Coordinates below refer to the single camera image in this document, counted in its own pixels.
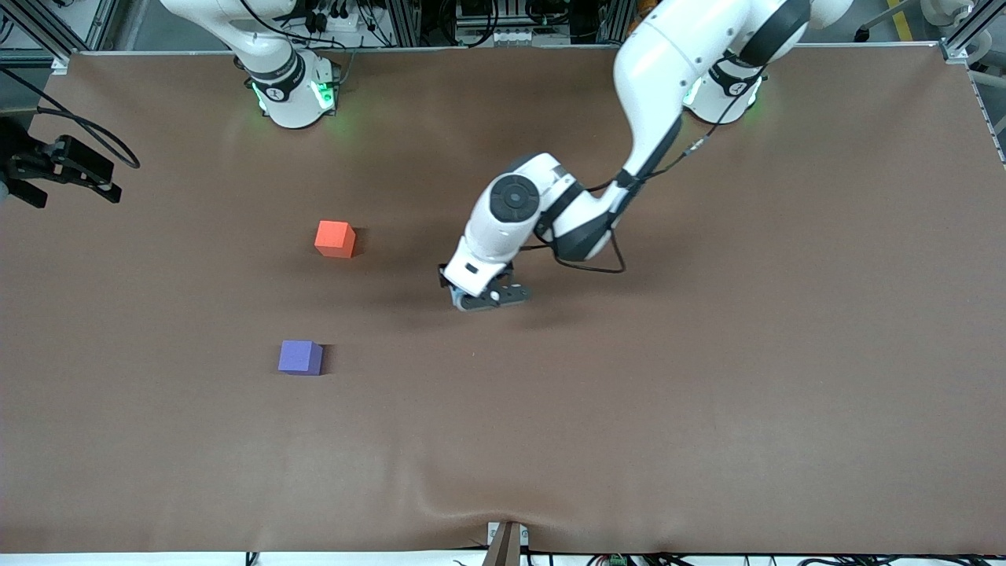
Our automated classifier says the metal table clamp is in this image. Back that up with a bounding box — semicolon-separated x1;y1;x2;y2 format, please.
485;520;530;566

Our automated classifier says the white power strip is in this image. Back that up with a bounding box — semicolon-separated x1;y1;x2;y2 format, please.
454;27;526;48

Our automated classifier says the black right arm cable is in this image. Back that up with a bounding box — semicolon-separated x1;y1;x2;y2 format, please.
0;67;143;171

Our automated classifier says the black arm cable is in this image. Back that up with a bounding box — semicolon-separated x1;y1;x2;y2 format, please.
0;67;143;171
519;132;718;275

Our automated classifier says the orange foam block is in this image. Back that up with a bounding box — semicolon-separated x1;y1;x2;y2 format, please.
314;220;357;259

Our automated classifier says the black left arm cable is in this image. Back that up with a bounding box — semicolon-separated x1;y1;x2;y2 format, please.
519;132;718;275

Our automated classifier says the brown table mat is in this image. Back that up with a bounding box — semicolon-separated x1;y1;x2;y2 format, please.
0;43;1006;556

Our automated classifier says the purple foam block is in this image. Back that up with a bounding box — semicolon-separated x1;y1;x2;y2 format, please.
277;340;324;377

